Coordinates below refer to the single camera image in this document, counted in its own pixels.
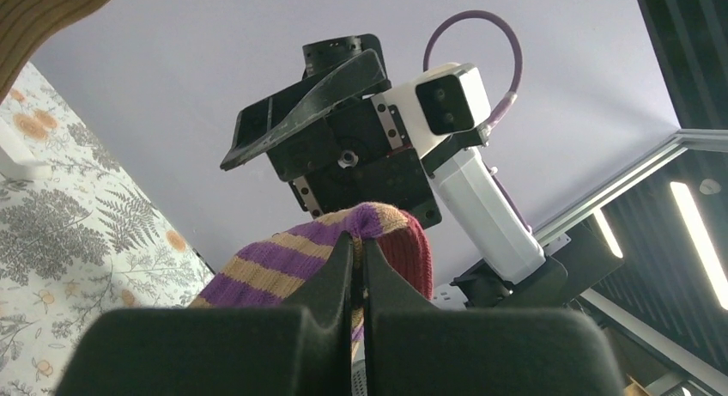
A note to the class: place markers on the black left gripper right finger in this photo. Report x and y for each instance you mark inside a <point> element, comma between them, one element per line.
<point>415,348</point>

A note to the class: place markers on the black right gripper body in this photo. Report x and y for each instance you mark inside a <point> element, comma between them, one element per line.
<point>357,153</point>

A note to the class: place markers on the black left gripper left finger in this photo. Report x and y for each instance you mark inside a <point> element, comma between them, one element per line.
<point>300,347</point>

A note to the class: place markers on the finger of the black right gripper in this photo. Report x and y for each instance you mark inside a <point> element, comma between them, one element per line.
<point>273,120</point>

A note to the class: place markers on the purple tan striped sock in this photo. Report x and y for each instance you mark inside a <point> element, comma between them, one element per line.
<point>266,272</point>

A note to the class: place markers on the tan brown cuff sock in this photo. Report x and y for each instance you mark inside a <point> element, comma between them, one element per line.
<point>27,24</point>

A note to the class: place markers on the silver white drying rack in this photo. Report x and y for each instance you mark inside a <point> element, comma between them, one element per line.
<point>17,160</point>

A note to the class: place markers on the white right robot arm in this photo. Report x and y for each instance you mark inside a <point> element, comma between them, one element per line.
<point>514,269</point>

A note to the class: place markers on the floral patterned table mat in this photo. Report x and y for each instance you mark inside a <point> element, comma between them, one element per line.
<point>81,242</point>

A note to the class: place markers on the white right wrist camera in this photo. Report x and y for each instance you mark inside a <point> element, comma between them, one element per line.
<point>442,101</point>

